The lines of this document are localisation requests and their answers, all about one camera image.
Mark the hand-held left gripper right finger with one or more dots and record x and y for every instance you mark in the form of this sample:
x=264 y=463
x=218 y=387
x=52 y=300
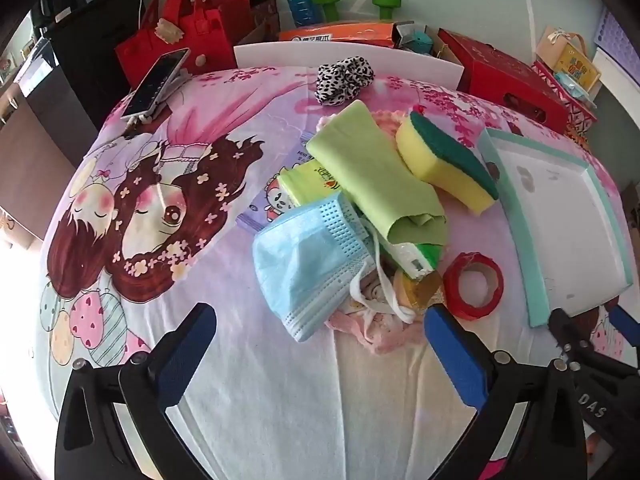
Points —
x=455 y=360

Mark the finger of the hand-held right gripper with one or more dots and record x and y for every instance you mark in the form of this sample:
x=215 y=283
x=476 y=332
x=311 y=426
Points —
x=625 y=325
x=562 y=332

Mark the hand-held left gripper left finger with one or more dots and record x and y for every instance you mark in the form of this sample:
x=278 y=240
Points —
x=187 y=355

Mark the red tape roll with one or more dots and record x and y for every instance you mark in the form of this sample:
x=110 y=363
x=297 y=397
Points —
x=450 y=290

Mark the pink and white fluffy towel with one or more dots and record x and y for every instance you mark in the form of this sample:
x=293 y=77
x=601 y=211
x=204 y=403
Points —
x=385 y=337

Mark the amber yellow soap packet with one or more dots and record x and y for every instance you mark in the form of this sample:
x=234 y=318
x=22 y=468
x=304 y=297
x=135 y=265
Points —
x=417 y=290

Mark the green and white tissue packet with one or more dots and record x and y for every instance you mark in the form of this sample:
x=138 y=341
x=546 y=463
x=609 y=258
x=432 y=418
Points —
x=410 y=260

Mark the pink sock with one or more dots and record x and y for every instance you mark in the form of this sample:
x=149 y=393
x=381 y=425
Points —
x=367 y=292

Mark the white tray with teal rim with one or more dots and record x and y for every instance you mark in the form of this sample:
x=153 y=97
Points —
x=560 y=220

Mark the blue face mask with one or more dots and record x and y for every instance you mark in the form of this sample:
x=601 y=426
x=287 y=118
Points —
x=300 y=265

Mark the yellow sponge with green scourer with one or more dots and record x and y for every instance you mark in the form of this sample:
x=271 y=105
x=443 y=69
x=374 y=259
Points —
x=440 y=160

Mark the green cloth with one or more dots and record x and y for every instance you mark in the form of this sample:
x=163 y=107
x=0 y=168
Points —
x=365 y=170

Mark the yellow-green tissue packet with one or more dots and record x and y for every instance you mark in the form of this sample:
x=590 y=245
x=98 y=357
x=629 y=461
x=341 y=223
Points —
x=310 y=180

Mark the printed cartoon blanket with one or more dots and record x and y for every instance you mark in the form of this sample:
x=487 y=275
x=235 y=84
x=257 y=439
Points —
x=250 y=410

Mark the orange patterned paper box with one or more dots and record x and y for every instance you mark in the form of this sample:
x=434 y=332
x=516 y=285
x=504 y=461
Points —
x=580 y=139

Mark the red and white patterned box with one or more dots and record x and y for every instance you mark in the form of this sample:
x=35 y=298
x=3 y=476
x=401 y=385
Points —
x=580 y=110

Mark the light blue wipes packet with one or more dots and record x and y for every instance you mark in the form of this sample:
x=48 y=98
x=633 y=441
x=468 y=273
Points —
x=575 y=87

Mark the brown wooden cabinet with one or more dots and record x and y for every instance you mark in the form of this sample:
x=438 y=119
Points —
x=30 y=170

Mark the white furniture panel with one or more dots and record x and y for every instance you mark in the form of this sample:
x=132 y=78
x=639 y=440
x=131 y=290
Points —
x=620 y=77

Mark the red gift box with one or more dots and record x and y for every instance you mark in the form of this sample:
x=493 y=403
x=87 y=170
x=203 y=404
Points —
x=500 y=75

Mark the smartphone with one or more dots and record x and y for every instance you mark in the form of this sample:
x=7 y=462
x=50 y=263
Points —
x=155 y=82

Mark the purple perforated panel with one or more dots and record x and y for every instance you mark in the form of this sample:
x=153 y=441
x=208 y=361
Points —
x=617 y=30

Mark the red felt handbag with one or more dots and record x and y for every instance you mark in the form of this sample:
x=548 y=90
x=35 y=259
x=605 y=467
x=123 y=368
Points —
x=150 y=55

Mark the black cabinet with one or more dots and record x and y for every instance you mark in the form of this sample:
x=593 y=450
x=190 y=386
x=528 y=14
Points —
x=85 y=70

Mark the leopard print scrunchie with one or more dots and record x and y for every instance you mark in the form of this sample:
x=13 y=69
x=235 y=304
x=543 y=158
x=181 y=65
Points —
x=340 y=77

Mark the white storage bin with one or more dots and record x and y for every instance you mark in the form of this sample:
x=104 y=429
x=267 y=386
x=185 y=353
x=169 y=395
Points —
x=280 y=55

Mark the teal round case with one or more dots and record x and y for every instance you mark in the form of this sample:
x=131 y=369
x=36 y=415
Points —
x=420 y=42

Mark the grey metal cabinet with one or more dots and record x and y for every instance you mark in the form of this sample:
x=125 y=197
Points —
x=37 y=67

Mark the black packet with white label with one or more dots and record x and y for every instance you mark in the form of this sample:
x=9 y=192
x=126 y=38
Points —
x=407 y=30

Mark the red paper bag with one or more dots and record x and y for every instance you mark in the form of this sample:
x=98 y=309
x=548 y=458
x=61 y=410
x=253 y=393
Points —
x=225 y=15

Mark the orange cardboard box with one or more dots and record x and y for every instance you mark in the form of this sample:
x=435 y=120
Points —
x=340 y=34

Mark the green dumbbell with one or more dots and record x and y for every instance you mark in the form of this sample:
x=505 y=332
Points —
x=326 y=2
x=389 y=7

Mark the bottle of blue liquid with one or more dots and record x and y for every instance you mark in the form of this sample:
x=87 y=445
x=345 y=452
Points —
x=300 y=7

